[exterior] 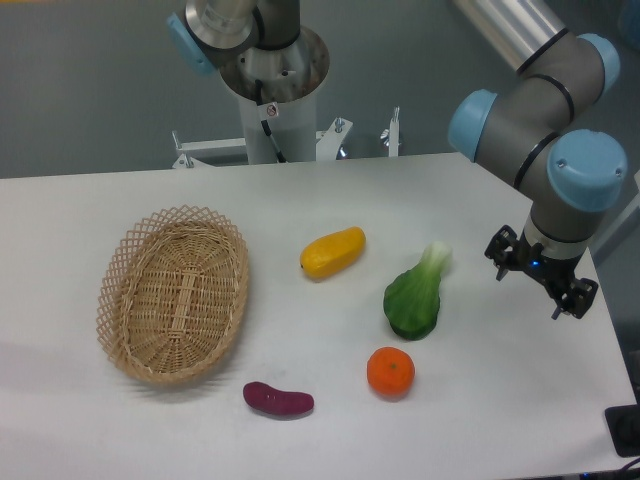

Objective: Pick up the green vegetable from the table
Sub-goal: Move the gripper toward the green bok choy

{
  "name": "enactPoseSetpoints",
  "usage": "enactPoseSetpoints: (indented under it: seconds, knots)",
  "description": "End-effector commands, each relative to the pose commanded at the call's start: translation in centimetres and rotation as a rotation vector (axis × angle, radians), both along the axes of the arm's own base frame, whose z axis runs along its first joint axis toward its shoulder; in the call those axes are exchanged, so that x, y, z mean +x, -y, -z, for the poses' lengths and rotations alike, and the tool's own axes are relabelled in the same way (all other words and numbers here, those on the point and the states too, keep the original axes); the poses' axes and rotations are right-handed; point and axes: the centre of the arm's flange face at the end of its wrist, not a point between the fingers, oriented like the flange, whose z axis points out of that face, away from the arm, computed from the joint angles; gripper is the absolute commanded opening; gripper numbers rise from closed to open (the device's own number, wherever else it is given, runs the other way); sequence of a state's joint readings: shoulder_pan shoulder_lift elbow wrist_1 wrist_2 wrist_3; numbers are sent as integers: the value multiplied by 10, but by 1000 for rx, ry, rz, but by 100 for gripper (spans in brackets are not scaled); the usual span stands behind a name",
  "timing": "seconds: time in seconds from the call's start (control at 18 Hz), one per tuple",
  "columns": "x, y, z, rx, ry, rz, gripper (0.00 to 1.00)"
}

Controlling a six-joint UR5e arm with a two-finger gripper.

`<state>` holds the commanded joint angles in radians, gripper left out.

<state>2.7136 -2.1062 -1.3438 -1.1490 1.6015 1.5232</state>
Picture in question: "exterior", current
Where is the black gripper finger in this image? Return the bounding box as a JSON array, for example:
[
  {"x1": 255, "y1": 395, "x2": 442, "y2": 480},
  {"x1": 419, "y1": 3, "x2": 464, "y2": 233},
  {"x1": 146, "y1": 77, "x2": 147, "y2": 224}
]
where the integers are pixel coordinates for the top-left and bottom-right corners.
[
  {"x1": 550, "y1": 278, "x2": 599, "y2": 320},
  {"x1": 484, "y1": 225, "x2": 521, "y2": 281}
]

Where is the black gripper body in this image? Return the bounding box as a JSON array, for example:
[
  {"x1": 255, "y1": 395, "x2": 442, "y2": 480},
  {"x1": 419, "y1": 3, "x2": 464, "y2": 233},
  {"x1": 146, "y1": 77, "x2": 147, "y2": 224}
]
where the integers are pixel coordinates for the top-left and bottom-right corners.
[{"x1": 515, "y1": 237, "x2": 580, "y2": 297}]

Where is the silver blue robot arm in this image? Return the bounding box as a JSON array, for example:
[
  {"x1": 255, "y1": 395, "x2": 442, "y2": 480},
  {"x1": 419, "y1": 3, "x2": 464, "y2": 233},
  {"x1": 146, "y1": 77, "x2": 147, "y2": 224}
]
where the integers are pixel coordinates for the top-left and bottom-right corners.
[{"x1": 166, "y1": 1, "x2": 627, "y2": 317}]

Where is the green bok choy vegetable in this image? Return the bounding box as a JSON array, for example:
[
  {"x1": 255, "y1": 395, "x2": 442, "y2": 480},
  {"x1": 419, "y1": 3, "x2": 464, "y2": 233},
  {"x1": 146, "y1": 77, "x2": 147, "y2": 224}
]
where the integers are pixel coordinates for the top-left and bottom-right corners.
[{"x1": 383, "y1": 241, "x2": 452, "y2": 340}]

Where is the black device at table edge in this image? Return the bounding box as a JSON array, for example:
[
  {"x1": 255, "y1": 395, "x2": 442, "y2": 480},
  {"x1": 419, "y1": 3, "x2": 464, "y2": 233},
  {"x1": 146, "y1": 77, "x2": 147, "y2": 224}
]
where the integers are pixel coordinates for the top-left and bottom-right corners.
[{"x1": 604, "y1": 404, "x2": 639, "y2": 458}]

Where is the orange tangerine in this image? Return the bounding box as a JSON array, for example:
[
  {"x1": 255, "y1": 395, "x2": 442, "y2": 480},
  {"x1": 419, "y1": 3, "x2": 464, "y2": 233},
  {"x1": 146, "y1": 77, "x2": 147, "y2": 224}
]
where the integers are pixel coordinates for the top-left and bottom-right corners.
[{"x1": 366, "y1": 347, "x2": 415, "y2": 398}]

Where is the yellow mango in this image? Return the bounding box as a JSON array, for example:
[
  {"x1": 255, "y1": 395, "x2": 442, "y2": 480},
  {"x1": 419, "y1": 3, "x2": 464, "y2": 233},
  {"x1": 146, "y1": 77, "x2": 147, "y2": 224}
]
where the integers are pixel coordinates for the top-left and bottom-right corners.
[{"x1": 299, "y1": 226, "x2": 366, "y2": 280}]

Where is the purple sweet potato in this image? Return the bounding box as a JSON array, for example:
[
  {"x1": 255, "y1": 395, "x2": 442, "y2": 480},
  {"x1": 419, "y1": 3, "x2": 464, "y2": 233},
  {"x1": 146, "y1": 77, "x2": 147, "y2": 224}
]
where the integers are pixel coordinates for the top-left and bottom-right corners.
[{"x1": 243, "y1": 382, "x2": 315, "y2": 417}]

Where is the woven wicker basket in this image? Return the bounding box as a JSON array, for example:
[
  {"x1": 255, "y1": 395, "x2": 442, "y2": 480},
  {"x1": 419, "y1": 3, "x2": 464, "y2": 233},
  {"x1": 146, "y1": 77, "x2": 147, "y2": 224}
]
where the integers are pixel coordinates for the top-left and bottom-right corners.
[{"x1": 96, "y1": 205, "x2": 249, "y2": 385}]

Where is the white table clamp bracket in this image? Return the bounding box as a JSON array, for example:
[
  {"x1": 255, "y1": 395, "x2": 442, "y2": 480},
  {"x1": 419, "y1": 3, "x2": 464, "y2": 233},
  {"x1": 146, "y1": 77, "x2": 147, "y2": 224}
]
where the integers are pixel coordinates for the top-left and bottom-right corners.
[{"x1": 380, "y1": 106, "x2": 402, "y2": 157}]

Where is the white metal base bracket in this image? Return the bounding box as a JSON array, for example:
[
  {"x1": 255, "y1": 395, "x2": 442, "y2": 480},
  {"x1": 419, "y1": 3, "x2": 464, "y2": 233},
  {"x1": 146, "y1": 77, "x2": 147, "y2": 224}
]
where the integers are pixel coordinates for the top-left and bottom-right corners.
[{"x1": 171, "y1": 117, "x2": 354, "y2": 169}]

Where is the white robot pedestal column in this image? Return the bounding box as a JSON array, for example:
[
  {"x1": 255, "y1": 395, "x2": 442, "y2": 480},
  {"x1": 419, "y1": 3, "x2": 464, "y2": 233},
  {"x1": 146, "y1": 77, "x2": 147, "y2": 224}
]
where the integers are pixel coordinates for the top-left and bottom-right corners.
[{"x1": 220, "y1": 27, "x2": 330, "y2": 163}]

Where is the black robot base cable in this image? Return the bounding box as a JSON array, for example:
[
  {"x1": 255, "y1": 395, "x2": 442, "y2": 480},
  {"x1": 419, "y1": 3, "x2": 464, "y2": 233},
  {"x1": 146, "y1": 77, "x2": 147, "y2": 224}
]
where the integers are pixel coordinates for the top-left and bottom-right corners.
[{"x1": 254, "y1": 78, "x2": 289, "y2": 164}]

